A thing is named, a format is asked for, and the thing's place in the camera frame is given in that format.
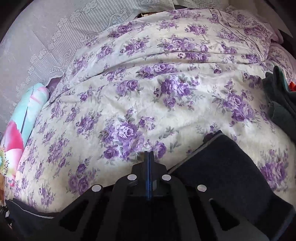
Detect dark navy pants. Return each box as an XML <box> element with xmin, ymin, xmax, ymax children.
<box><xmin>1</xmin><ymin>132</ymin><xmax>295</xmax><ymax>240</ymax></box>

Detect folded teal pink floral quilt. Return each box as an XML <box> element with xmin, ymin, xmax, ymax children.
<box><xmin>1</xmin><ymin>83</ymin><xmax>49</xmax><ymax>186</ymax></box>

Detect purple floral bedspread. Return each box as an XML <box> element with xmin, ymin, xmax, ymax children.
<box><xmin>4</xmin><ymin>9</ymin><xmax>295</xmax><ymax>212</ymax></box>

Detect pile of clothes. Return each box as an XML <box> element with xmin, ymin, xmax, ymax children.
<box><xmin>262</xmin><ymin>66</ymin><xmax>295</xmax><ymax>142</ymax></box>

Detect white lace cover cloth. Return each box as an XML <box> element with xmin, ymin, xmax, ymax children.
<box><xmin>1</xmin><ymin>1</ymin><xmax>229</xmax><ymax>131</ymax></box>

